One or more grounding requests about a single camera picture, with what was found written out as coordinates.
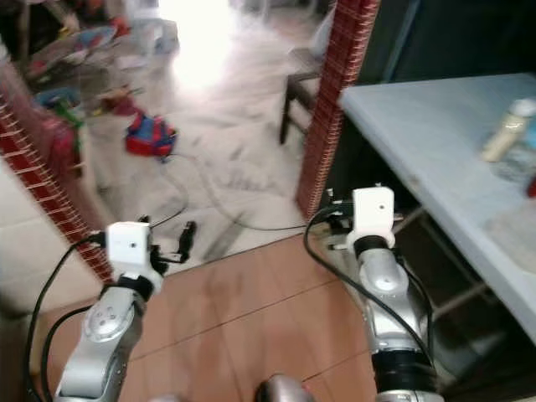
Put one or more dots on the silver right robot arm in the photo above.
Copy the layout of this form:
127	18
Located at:
385	285

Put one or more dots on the blue and red backpack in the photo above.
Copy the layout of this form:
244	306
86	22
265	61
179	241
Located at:
151	138

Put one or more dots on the red tiled pillar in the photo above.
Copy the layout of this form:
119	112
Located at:
335	109

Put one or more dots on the white plastic table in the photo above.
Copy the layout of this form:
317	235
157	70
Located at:
419	126

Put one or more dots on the dark wooden stool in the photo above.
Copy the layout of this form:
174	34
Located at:
304	88

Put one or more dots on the robot right leg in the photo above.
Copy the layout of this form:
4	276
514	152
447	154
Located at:
289	390

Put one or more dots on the small white drink bottle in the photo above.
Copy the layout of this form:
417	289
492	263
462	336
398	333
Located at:
502	134

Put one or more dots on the clear water bottle blue cap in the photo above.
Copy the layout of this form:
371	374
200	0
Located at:
523	163

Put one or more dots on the orange tea bottle white cap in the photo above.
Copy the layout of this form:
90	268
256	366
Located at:
532	186

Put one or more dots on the blue patterned baby bouncer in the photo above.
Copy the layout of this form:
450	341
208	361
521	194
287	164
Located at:
79	43

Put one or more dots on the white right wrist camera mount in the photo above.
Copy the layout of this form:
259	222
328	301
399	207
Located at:
373	209

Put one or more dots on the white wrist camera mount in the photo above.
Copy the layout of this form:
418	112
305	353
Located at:
373	209
130	244

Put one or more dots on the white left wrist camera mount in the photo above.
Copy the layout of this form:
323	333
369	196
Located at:
130	244

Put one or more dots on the white metal table frame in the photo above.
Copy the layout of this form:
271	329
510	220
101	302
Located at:
465	297

